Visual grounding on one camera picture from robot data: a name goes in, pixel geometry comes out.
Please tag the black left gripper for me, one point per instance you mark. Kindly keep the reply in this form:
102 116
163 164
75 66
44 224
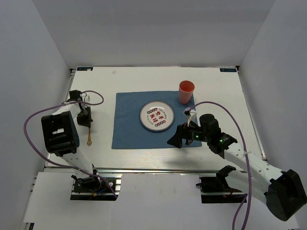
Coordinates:
86 122

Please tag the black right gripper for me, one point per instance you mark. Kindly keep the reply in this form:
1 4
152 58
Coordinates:
183 132

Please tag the gold fork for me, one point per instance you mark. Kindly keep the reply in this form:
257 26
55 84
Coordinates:
89 140

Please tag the white patterned plate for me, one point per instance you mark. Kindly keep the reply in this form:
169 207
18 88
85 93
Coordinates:
157 116

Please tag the blue cloth napkin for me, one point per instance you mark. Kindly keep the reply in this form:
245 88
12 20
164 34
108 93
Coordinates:
130 133

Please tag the red plastic cup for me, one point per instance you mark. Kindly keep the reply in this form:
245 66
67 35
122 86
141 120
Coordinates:
186 89

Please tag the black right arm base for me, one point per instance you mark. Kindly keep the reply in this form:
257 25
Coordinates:
216 190

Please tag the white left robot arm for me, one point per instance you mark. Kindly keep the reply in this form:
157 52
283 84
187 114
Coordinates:
61 136

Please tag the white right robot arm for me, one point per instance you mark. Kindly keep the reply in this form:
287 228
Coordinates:
281 191

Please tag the left blue corner label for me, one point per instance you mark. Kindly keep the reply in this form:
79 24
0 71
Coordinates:
84 69

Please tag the blue corner label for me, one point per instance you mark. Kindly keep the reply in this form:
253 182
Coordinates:
84 69
228 69

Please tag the right blue corner label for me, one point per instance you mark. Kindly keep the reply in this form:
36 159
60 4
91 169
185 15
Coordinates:
228 69

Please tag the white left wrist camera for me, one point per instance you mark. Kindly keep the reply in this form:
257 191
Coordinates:
86 100

